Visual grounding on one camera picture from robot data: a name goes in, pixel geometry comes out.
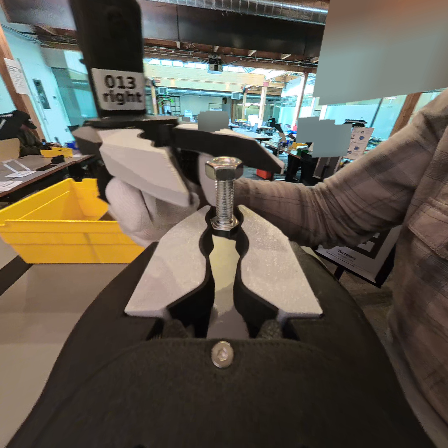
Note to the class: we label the red bin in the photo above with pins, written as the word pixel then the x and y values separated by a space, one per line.
pixel 263 173

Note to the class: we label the white dotted paper sign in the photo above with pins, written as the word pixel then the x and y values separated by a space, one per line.
pixel 360 142

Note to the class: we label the silver hex nut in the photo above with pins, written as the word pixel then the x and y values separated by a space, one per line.
pixel 225 223

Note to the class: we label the yellow plastic bin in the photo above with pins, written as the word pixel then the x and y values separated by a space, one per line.
pixel 63 238

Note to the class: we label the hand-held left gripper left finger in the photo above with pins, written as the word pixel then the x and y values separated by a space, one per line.
pixel 171 273

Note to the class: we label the silver hex bolt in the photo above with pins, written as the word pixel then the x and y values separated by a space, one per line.
pixel 224 169

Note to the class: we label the person's right hand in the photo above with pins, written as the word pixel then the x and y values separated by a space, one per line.
pixel 150 213

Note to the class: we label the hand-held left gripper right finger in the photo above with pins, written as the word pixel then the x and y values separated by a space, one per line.
pixel 273 273

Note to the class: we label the person's right forearm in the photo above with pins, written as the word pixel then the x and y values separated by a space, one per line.
pixel 329 210

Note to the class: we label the black framed sign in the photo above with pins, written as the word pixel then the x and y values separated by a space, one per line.
pixel 357 259

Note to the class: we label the background office desk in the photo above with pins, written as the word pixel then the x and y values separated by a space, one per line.
pixel 42 166

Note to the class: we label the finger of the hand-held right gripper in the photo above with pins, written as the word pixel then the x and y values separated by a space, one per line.
pixel 231 143
pixel 147 164

